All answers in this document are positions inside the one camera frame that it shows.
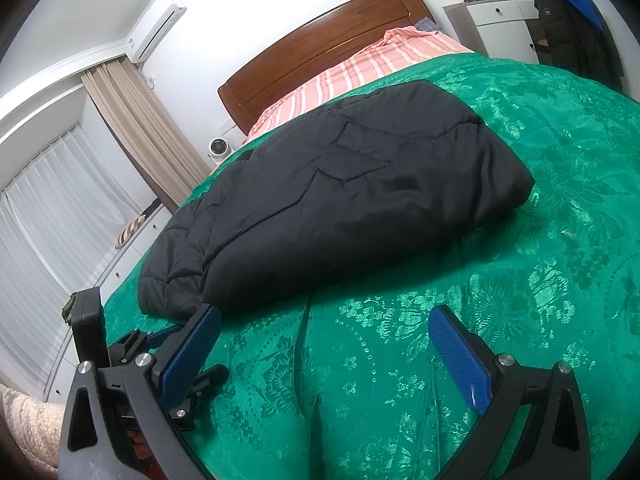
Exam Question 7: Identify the beige curtain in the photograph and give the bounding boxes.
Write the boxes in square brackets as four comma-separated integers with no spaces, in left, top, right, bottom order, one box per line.
[81,57,213,211]

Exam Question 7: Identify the small white fan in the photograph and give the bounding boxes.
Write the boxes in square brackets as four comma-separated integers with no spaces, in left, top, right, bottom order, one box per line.
[207,137,232,167]

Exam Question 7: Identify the black puffer jacket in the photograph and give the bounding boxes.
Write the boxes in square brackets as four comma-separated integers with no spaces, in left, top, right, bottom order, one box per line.
[137,79,536,320]

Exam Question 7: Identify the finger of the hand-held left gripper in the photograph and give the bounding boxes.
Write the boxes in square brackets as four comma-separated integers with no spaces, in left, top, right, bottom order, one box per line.
[107,324,187,361]
[167,364,231,432]

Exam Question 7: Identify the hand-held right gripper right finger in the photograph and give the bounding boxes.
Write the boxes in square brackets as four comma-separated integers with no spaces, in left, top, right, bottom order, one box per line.
[428,305,593,480]

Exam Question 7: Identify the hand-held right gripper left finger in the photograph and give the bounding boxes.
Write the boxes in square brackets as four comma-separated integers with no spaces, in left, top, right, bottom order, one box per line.
[59,304,222,480]

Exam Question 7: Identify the wooden headboard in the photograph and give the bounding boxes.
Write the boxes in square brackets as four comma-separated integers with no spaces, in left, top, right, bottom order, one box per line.
[217,0,436,133]

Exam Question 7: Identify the white dresser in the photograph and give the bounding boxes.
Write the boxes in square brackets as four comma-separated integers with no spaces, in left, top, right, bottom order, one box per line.
[442,0,543,66]

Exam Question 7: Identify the black hanging coat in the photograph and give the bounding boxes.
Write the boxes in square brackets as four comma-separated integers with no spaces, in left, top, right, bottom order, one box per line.
[530,0,626,93]

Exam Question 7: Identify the white air conditioner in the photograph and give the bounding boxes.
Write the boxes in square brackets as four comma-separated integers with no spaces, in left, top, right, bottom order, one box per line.
[125,0,188,64]

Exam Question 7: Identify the pink striped bed sheet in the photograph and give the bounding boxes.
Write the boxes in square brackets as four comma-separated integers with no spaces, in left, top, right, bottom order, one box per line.
[244,25,476,143]

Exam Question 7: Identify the green patterned blanket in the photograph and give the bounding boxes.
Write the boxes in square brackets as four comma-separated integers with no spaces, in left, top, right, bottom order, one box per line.
[102,52,640,480]

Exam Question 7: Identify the striped cushion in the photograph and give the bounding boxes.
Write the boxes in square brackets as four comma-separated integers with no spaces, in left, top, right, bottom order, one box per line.
[114,214,147,250]

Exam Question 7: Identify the white sheer curtain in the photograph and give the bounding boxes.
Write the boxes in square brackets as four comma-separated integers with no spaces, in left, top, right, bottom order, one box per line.
[0,122,143,386]

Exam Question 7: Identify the white window bench cabinet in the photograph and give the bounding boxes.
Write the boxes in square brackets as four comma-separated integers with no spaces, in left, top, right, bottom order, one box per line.
[45,202,176,403]

